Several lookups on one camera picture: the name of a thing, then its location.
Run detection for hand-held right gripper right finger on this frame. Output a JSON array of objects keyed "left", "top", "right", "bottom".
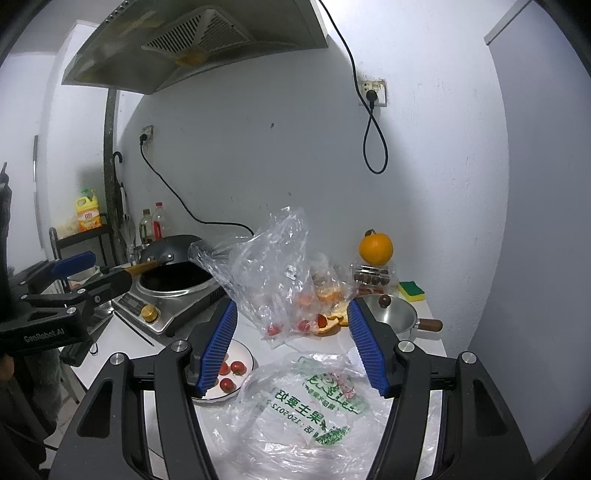
[{"left": 346, "top": 299, "right": 539, "bottom": 480}]

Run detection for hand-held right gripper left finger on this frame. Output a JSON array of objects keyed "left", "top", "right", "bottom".
[{"left": 48, "top": 298, "right": 238, "bottom": 480}]

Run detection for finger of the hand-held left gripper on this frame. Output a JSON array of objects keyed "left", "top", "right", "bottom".
[
  {"left": 9, "top": 251, "right": 97, "bottom": 290},
  {"left": 21, "top": 270, "right": 134, "bottom": 321}
]

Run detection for white plate with black rim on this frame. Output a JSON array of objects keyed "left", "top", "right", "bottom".
[{"left": 191, "top": 339, "right": 257, "bottom": 403}]

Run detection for green printed plastic bag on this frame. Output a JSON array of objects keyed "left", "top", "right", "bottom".
[{"left": 212, "top": 351, "right": 444, "bottom": 480}]

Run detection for clear box of dark fruits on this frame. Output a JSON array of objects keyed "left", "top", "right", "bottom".
[{"left": 351, "top": 263, "right": 400, "bottom": 296}]

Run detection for black metal rack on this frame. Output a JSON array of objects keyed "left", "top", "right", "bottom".
[{"left": 49, "top": 224, "right": 114, "bottom": 287}]

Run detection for orange peel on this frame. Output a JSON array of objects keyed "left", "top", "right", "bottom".
[{"left": 318, "top": 311, "right": 350, "bottom": 336}]

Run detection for yellow detergent bottle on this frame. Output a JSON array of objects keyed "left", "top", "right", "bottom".
[{"left": 75, "top": 188, "right": 103, "bottom": 233}]

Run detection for person's grey clothing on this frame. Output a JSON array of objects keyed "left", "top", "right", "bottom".
[{"left": 0, "top": 344, "right": 63, "bottom": 457}]

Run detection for silver induction cooker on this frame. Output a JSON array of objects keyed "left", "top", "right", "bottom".
[{"left": 113, "top": 272, "right": 222, "bottom": 336}]

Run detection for orange pieces in bag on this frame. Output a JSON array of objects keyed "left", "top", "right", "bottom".
[{"left": 300, "top": 277, "right": 345, "bottom": 308}]

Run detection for green yellow sponge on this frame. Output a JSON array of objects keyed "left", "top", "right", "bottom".
[{"left": 398, "top": 281, "right": 426, "bottom": 303}]

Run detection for red cap bottle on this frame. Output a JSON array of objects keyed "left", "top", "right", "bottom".
[{"left": 152, "top": 202, "right": 167, "bottom": 241}]

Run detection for black umbrella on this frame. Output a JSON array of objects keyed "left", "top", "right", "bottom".
[{"left": 111, "top": 151, "right": 128, "bottom": 241}]

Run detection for crumpled clear plastic bag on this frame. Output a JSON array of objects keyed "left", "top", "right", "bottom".
[{"left": 189, "top": 208, "right": 356, "bottom": 348}]

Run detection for large orange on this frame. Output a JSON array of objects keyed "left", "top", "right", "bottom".
[{"left": 359, "top": 229, "right": 394, "bottom": 267}]

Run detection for grey vertical pipe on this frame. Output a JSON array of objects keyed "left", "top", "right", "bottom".
[{"left": 102, "top": 88, "right": 122, "bottom": 232}]

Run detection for white refrigerator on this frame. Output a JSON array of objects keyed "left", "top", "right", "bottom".
[{"left": 484, "top": 0, "right": 591, "bottom": 464}]

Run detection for steel range hood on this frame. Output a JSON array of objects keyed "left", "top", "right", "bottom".
[{"left": 62, "top": 0, "right": 328, "bottom": 95}]

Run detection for steel saucepan with wooden handle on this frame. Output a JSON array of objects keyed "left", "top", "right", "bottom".
[{"left": 358, "top": 295, "right": 444, "bottom": 344}]

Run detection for black wok with wooden handle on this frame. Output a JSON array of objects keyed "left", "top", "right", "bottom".
[{"left": 99, "top": 234, "right": 216, "bottom": 294}]

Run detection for dirty white wall socket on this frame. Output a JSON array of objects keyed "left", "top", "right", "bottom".
[{"left": 359, "top": 79, "right": 387, "bottom": 108}]

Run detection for looped black power cable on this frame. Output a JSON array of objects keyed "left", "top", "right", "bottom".
[{"left": 318, "top": 0, "right": 389, "bottom": 175}]

